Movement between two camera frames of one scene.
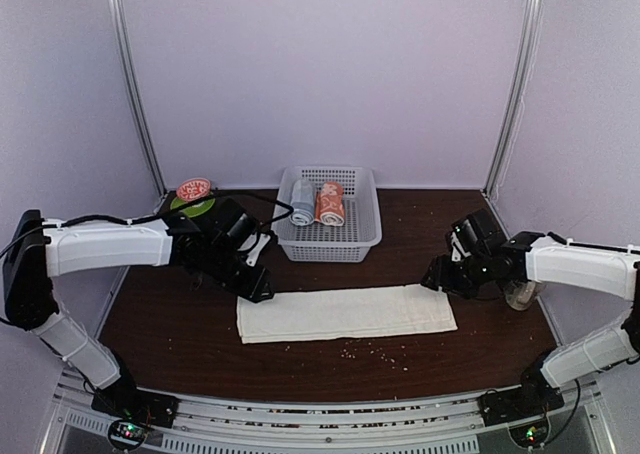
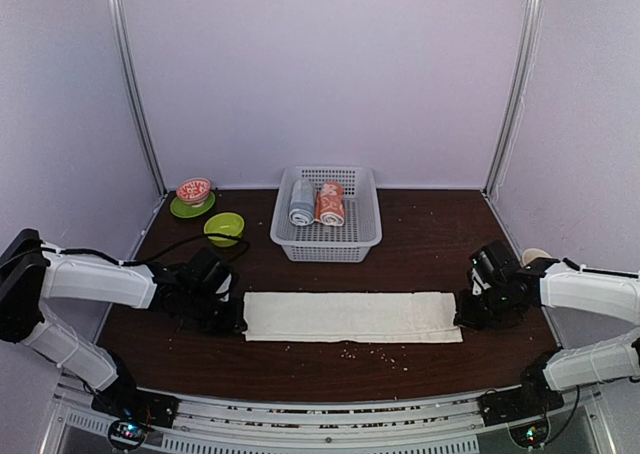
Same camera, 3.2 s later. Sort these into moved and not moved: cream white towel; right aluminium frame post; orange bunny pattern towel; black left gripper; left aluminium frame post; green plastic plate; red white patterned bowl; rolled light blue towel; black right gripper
Moved: cream white towel; black right gripper; black left gripper
Not moved: green plastic plate; red white patterned bowl; rolled light blue towel; orange bunny pattern towel; left aluminium frame post; right aluminium frame post
